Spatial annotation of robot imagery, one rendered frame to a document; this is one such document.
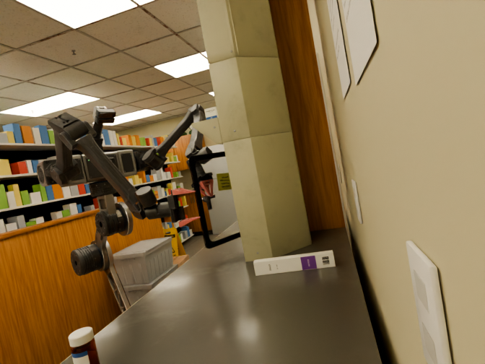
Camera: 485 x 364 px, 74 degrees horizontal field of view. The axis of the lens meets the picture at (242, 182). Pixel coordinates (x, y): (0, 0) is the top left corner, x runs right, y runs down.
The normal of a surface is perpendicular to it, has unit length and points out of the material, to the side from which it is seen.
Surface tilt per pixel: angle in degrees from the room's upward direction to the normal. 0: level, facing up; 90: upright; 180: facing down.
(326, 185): 90
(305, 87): 90
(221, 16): 90
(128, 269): 96
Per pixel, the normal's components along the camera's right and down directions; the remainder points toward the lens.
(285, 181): 0.50, -0.04
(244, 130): -0.25, 0.10
